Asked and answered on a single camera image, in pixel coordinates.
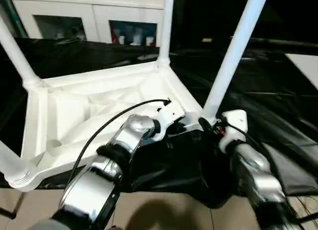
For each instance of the white plastic table leg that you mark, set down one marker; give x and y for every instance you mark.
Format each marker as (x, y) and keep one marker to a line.
(231, 53)
(17, 48)
(166, 26)
(12, 165)

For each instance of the white plastic table top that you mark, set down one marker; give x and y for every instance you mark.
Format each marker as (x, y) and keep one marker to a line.
(87, 103)

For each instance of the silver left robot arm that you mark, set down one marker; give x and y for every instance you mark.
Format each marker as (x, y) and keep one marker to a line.
(129, 138)

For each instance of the black shiny mat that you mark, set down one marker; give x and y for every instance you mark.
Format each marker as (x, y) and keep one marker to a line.
(261, 103)

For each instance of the small tan block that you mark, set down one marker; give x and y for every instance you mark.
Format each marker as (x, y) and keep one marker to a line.
(207, 40)

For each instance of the white flat item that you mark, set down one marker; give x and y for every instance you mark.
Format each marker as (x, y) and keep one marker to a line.
(304, 68)

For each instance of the long dark tube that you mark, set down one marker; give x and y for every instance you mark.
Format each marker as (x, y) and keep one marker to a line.
(280, 41)

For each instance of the dark rounded robot foot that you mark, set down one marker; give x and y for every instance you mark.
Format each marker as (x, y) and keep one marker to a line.
(113, 227)

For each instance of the white cabinet with glass doors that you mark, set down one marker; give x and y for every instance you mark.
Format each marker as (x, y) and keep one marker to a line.
(99, 6)

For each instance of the grey curtain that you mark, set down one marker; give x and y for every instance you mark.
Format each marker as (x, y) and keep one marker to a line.
(5, 6)

